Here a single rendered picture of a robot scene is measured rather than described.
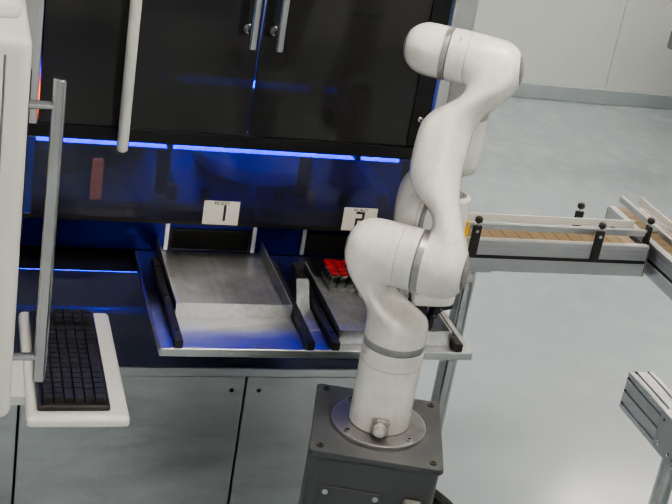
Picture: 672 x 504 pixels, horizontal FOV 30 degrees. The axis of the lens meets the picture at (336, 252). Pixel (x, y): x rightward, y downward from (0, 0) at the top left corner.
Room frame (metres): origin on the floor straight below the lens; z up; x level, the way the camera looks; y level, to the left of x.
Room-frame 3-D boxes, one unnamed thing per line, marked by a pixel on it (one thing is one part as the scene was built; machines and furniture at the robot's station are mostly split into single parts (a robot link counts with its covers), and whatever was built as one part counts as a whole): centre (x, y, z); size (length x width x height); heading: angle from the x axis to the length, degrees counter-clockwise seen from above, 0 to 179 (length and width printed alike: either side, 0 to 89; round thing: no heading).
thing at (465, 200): (2.50, -0.22, 1.18); 0.09 x 0.08 x 0.13; 77
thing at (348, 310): (2.62, -0.11, 0.90); 0.34 x 0.26 x 0.04; 18
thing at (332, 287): (2.71, -0.08, 0.90); 0.18 x 0.02 x 0.05; 108
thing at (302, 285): (2.53, 0.04, 0.91); 0.14 x 0.03 x 0.06; 19
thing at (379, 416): (2.15, -0.14, 0.95); 0.19 x 0.19 x 0.18
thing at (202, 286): (2.62, 0.25, 0.90); 0.34 x 0.26 x 0.04; 19
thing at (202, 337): (2.61, 0.07, 0.87); 0.70 x 0.48 x 0.02; 109
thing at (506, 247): (3.15, -0.50, 0.92); 0.69 x 0.16 x 0.16; 109
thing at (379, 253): (2.16, -0.11, 1.16); 0.19 x 0.12 x 0.24; 77
